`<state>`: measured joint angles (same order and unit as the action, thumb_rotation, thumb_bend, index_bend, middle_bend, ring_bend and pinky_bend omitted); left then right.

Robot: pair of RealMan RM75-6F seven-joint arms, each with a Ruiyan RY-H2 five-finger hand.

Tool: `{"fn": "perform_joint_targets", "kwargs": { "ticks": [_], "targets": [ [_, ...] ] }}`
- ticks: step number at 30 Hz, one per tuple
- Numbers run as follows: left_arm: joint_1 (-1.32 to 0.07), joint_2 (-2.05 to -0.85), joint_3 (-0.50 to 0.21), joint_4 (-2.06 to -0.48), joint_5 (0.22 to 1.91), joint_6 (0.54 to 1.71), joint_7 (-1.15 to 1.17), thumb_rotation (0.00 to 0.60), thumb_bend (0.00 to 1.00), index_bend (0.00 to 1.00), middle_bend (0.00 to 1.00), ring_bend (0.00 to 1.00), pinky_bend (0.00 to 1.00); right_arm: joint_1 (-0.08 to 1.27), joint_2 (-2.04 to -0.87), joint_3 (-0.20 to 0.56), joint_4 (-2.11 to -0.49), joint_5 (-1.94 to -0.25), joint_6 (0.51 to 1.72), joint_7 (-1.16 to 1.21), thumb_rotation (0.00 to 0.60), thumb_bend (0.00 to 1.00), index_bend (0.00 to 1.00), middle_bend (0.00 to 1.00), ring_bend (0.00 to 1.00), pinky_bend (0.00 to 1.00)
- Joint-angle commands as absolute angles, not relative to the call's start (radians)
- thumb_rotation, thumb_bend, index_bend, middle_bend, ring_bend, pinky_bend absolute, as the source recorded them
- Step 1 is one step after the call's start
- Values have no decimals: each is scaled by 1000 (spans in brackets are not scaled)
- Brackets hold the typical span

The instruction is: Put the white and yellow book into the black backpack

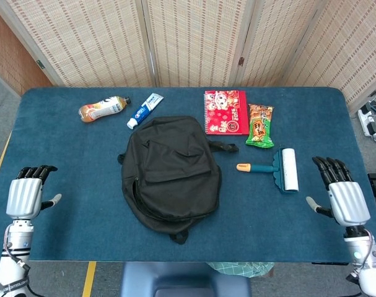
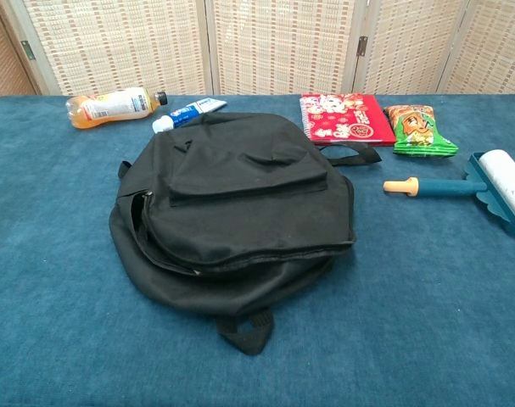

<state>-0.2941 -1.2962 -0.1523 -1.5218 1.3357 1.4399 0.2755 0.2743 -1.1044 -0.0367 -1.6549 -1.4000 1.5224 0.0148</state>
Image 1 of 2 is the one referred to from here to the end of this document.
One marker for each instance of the orange drink bottle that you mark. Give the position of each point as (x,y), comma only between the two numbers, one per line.
(98,109)

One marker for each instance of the white power strip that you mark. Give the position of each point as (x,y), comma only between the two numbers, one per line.
(368,122)

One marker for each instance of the blue felt table cover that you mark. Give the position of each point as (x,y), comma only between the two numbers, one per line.
(67,148)

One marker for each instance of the red spiral notebook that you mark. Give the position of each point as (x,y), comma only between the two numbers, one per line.
(228,114)

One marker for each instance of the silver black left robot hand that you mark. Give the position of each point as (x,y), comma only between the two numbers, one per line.
(23,198)

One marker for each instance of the green orange snack bag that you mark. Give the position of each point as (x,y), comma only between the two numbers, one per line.
(259,127)

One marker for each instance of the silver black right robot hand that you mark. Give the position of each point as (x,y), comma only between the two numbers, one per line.
(348,201)

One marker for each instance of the black backpack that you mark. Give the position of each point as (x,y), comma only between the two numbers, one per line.
(175,173)

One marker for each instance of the blue white toothpaste tube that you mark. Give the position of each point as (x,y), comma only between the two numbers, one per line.
(142,113)

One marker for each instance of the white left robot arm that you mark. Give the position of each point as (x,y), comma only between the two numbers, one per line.
(15,247)

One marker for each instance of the green checked cloth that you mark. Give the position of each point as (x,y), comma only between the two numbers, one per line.
(237,268)

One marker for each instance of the woven folding screen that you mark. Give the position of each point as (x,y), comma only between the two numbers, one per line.
(194,40)

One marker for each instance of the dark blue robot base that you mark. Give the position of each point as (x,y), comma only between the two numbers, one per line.
(181,278)

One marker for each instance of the teal lint roller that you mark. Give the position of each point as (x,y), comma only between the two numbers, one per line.
(290,170)

